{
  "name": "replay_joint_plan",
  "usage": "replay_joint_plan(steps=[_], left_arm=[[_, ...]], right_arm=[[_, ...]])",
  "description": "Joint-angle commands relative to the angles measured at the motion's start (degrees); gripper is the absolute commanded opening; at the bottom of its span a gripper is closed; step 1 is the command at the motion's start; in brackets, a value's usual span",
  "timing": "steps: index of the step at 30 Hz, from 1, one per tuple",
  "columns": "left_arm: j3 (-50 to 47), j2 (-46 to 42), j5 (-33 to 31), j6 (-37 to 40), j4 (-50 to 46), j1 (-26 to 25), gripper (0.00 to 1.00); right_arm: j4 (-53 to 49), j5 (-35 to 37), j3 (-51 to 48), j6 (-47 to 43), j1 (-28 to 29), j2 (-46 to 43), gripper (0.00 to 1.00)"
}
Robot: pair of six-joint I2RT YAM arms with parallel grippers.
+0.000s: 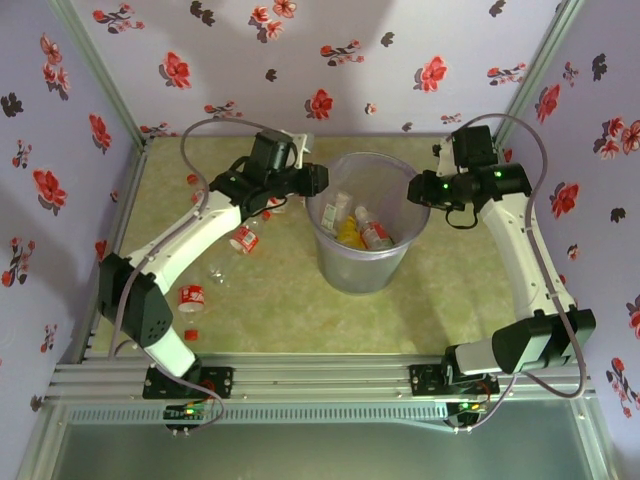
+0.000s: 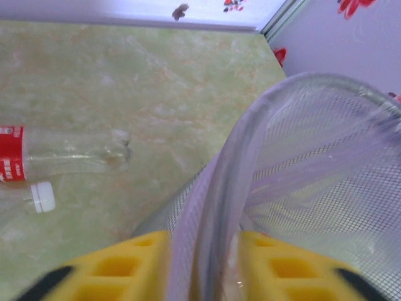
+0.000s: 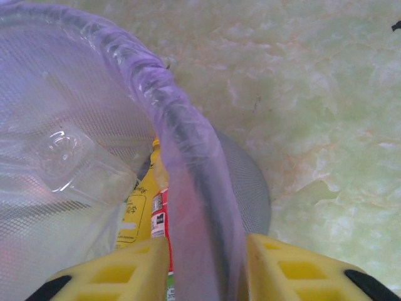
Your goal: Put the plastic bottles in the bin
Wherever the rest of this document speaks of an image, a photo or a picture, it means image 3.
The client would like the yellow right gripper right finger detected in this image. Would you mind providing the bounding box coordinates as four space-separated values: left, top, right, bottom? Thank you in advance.
246 233 400 301

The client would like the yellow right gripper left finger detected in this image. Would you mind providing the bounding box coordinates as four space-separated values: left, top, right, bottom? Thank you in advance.
26 237 170 301

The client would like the Coca-Cola bottle red cap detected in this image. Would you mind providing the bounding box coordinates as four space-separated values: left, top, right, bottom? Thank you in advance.
149 184 176 301

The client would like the yellow label plastic bottle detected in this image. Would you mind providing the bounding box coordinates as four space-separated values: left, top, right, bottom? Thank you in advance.
114 137 172 251

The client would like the metal mesh waste bin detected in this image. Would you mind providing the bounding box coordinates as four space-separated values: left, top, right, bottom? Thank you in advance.
0 0 272 301

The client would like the purple plastic bin liner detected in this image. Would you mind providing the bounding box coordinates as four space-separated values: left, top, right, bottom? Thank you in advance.
0 0 251 301

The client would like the clear bottle green label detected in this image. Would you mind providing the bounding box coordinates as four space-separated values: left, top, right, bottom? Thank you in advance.
0 122 138 208

